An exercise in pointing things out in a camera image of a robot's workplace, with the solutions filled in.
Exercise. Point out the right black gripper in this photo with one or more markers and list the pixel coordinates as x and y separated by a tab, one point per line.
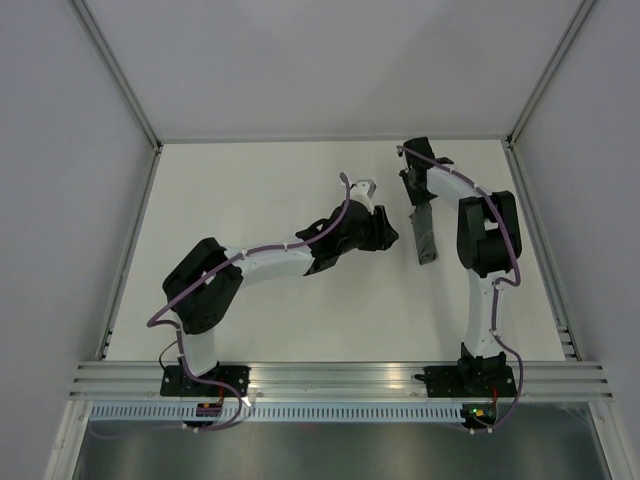
415	198

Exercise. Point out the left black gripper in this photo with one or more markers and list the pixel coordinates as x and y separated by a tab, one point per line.
383	235

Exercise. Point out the aluminium front rail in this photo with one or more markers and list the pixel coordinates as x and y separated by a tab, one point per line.
557	381

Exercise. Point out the left aluminium frame post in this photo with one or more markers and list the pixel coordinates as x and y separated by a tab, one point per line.
99	42

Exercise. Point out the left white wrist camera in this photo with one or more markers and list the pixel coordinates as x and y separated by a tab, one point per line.
362	191

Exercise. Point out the grey cloth napkin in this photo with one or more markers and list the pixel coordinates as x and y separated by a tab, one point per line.
423	229

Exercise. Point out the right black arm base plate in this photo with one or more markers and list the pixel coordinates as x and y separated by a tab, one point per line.
450	382

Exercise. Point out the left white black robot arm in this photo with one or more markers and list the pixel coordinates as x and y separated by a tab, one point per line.
202	287

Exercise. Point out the white slotted cable duct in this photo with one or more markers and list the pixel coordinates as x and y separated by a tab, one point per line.
337	412

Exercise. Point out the aluminium frame post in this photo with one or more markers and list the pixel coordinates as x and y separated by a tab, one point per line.
99	42
568	38

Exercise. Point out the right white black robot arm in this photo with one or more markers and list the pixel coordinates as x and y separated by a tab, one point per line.
488	244

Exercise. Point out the right aluminium frame post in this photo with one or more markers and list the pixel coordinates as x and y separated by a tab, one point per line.
568	38

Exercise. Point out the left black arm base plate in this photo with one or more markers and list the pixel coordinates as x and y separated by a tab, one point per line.
220	382

